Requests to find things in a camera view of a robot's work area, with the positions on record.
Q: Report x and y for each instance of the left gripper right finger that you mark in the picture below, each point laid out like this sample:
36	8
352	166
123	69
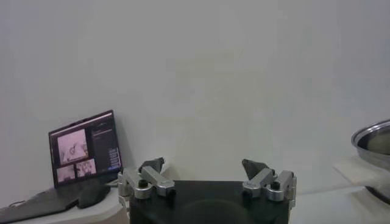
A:
259	179

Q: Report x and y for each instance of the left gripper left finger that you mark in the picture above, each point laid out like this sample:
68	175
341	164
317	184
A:
155	179

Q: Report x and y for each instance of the stainless steel steamer basket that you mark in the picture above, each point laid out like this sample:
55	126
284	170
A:
365	158

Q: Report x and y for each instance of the white side table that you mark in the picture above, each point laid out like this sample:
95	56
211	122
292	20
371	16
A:
100	213

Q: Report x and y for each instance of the black computer mouse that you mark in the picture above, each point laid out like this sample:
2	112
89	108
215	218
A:
93	196

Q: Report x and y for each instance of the black open laptop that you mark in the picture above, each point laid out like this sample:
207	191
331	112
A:
85	146

